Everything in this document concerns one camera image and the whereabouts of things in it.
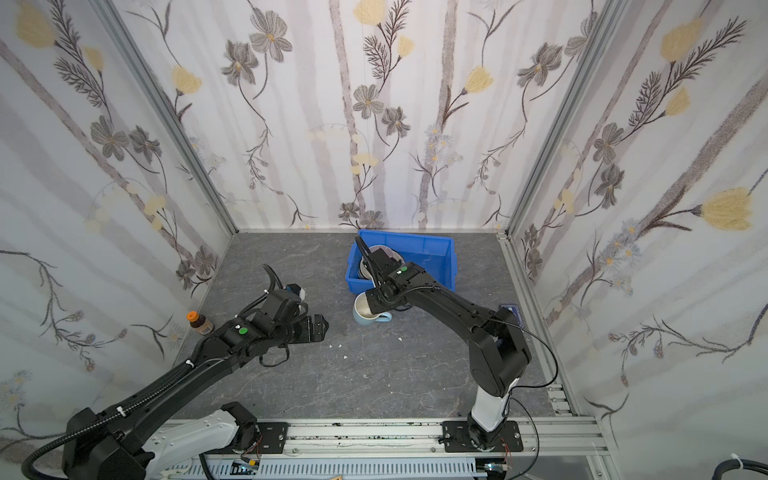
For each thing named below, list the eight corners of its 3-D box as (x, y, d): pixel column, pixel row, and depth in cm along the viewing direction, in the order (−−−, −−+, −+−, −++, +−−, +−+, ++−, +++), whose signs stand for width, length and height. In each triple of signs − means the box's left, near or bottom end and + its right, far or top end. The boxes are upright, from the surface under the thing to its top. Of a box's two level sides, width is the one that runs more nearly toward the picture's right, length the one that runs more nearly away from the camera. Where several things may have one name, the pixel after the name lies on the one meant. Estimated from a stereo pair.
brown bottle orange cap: (196, 335, 93) (182, 323, 86) (201, 324, 95) (188, 311, 89) (211, 335, 93) (198, 323, 86) (215, 324, 95) (203, 311, 89)
